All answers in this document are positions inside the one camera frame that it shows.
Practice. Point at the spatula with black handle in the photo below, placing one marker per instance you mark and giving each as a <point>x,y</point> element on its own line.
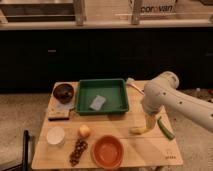
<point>130,82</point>

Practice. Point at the green plastic tray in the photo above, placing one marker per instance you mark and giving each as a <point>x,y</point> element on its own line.
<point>114,90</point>

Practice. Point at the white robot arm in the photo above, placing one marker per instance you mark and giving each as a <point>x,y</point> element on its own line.
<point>162,91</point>

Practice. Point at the dark brown bowl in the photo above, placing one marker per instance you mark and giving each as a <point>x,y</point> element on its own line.
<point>63,93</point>

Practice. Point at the grey sponge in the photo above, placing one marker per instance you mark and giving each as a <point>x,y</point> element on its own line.
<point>97,103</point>

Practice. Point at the wooden block brush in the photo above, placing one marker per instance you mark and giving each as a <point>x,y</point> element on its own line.
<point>60,111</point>

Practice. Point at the yellow banana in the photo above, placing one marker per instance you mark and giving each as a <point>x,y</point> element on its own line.
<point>138,130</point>

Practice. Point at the green cucumber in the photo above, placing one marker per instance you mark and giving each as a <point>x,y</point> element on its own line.
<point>169,135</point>

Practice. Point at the cardboard box with text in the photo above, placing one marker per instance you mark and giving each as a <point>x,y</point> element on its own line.
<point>157,6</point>

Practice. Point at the red bowl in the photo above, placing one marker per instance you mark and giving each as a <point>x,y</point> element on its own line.
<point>107,152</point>

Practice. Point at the orange apple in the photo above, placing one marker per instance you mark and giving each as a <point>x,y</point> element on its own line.
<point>84,131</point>

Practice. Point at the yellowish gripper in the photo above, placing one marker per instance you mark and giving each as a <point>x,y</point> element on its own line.
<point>150,121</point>

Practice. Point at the black chair frame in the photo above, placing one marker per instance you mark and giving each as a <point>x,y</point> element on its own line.
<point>23,163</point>

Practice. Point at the bunch of dark grapes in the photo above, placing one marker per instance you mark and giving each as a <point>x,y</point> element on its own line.
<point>80,146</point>

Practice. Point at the white cup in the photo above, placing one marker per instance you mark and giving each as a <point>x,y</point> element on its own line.
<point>55,136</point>

